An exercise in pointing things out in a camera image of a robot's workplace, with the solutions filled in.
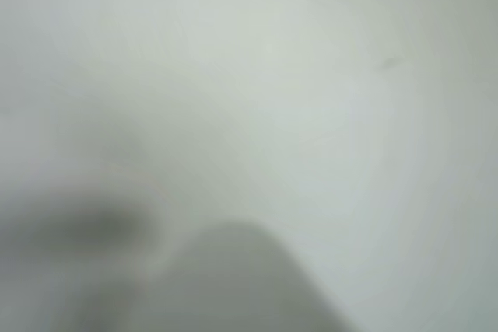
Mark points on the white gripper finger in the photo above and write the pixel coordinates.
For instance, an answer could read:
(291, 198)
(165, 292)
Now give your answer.
(241, 281)

